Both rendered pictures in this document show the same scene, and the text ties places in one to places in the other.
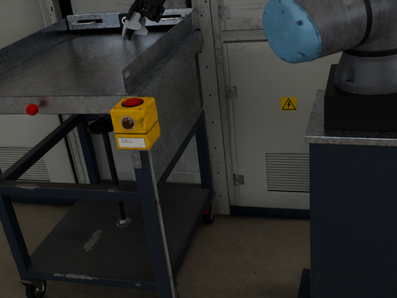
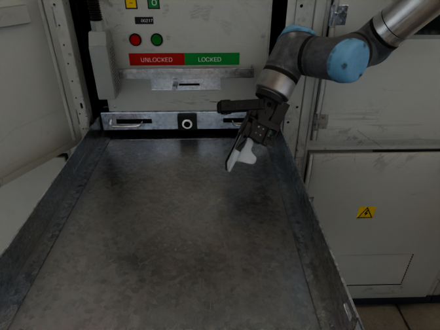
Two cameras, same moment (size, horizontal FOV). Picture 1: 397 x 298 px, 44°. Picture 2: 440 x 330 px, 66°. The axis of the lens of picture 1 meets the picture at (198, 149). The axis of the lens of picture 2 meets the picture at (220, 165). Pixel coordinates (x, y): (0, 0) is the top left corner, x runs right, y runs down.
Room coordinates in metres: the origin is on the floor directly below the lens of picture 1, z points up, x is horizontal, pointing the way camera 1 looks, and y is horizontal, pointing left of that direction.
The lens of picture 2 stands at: (1.04, 0.45, 1.34)
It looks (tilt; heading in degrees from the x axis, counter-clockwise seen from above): 32 degrees down; 341
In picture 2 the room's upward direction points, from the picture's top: straight up
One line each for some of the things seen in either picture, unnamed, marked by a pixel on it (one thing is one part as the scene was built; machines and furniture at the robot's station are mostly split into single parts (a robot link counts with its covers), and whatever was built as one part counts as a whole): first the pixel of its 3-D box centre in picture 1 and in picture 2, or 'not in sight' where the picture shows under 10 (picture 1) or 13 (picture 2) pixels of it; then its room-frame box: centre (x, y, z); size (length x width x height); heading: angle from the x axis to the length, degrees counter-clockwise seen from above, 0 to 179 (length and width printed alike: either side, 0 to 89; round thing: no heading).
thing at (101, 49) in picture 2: not in sight; (105, 64); (2.02, 0.43, 1.09); 0.08 x 0.05 x 0.17; 162
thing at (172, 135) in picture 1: (110, 159); not in sight; (1.66, 0.33, 0.46); 0.64 x 0.58 x 0.66; 162
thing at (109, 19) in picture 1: (130, 18); (188, 117); (2.04, 0.21, 0.89); 0.54 x 0.05 x 0.06; 72
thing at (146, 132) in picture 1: (136, 123); not in sight; (1.04, 0.13, 0.85); 0.08 x 0.08 x 0.10; 72
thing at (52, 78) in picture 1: (90, 67); (180, 215); (1.66, 0.33, 0.82); 0.68 x 0.62 x 0.06; 162
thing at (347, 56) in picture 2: not in sight; (335, 58); (1.68, -0.05, 1.15); 0.12 x 0.12 x 0.09; 22
